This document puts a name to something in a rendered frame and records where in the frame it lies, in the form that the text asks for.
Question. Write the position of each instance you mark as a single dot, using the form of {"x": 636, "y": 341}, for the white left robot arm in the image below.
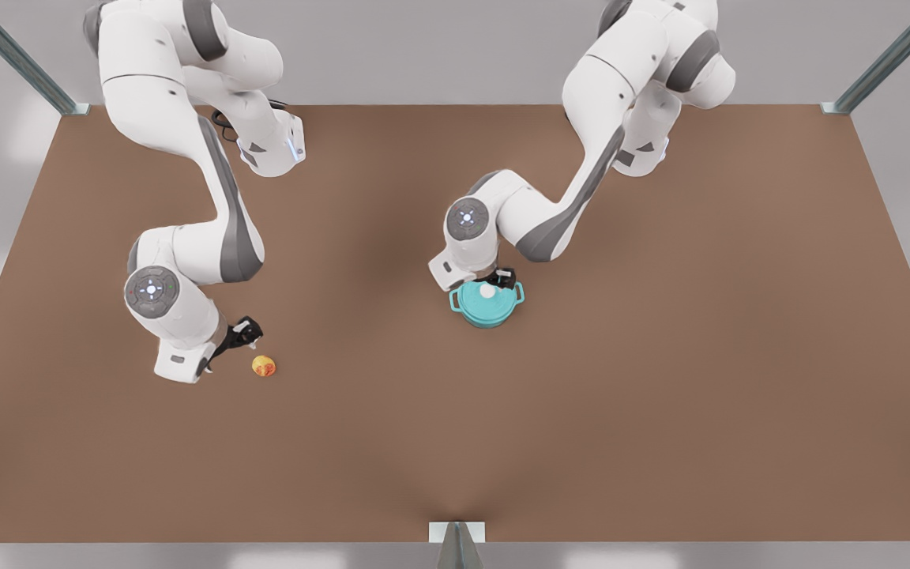
{"x": 597, "y": 95}

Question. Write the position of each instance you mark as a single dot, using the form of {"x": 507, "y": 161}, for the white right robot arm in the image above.
{"x": 186, "y": 158}

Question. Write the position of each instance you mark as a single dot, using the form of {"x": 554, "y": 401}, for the teal pot lid white knob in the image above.
{"x": 487, "y": 295}

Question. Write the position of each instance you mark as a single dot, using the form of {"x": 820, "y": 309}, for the teal pot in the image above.
{"x": 486, "y": 312}

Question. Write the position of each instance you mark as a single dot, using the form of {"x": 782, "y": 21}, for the yellow orange potato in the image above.
{"x": 264, "y": 365}

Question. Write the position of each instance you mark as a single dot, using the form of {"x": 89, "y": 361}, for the silver frame post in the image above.
{"x": 889, "y": 59}
{"x": 456, "y": 545}
{"x": 16, "y": 57}

